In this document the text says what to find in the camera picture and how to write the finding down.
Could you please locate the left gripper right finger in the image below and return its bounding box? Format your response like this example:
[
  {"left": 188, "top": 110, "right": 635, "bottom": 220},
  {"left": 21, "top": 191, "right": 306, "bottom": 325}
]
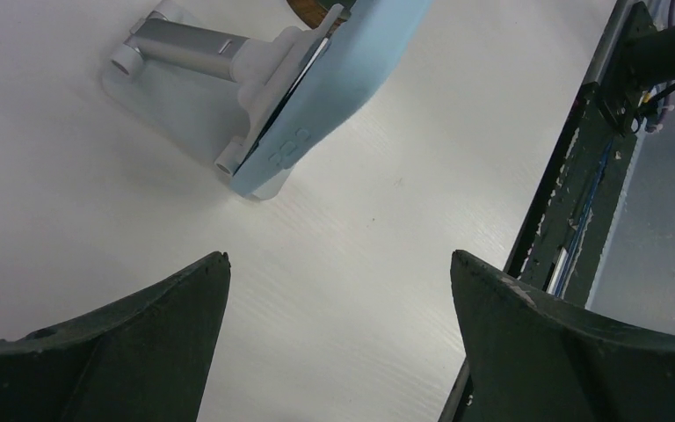
[{"left": 450, "top": 251, "right": 675, "bottom": 421}]

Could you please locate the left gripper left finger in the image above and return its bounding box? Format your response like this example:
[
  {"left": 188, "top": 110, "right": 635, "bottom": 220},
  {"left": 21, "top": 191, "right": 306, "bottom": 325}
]
[{"left": 0, "top": 251, "right": 231, "bottom": 421}]

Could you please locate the silver white phone stand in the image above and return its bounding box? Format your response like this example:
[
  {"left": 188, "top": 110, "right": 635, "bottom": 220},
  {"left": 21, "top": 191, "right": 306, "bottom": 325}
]
[{"left": 101, "top": 1, "right": 343, "bottom": 201}]

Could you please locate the light blue cased phone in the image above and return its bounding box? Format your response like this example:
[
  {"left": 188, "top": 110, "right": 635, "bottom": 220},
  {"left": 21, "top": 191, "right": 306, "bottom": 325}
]
[{"left": 230, "top": 1, "right": 431, "bottom": 196}]

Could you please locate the brown round base stand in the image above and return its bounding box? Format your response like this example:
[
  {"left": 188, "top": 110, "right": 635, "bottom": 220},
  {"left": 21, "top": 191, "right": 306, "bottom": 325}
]
[{"left": 287, "top": 0, "right": 356, "bottom": 29}]

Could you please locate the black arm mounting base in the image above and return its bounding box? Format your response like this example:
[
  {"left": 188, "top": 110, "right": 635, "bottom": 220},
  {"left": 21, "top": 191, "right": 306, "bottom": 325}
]
[{"left": 437, "top": 0, "right": 675, "bottom": 422}]

